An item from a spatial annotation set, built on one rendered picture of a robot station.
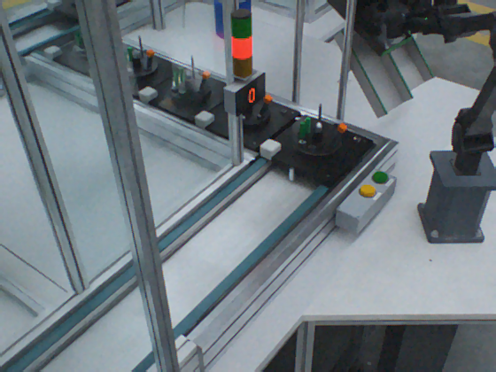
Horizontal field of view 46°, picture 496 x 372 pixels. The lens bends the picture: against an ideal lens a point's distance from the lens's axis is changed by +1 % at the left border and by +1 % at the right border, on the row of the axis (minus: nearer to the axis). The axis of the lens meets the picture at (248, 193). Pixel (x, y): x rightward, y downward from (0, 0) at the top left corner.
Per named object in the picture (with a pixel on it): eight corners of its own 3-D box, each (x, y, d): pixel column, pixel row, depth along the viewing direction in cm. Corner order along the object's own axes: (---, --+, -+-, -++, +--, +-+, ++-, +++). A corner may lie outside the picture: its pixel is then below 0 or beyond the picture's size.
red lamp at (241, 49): (256, 52, 144) (256, 34, 141) (244, 61, 141) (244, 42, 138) (240, 47, 146) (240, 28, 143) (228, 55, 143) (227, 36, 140)
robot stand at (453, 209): (484, 243, 156) (504, 185, 143) (428, 244, 156) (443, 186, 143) (468, 205, 167) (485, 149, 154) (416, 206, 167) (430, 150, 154)
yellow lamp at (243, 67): (256, 71, 147) (256, 53, 144) (244, 79, 144) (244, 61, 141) (241, 65, 149) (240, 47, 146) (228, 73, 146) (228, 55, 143)
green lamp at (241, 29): (256, 34, 140) (256, 14, 137) (243, 42, 138) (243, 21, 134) (239, 28, 143) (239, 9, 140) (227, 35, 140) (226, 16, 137)
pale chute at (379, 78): (403, 102, 185) (414, 97, 181) (376, 119, 178) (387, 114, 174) (361, 23, 183) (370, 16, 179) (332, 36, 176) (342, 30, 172)
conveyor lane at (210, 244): (368, 168, 180) (372, 143, 174) (184, 360, 131) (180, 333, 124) (291, 136, 194) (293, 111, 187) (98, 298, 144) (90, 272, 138)
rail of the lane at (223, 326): (394, 168, 180) (399, 139, 173) (205, 375, 128) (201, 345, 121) (378, 161, 183) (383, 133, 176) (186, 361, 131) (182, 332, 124)
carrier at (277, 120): (301, 117, 186) (302, 82, 178) (255, 154, 172) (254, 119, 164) (241, 93, 198) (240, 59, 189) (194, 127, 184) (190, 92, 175)
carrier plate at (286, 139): (372, 145, 174) (373, 139, 173) (329, 188, 160) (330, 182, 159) (305, 119, 186) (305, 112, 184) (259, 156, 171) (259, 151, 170)
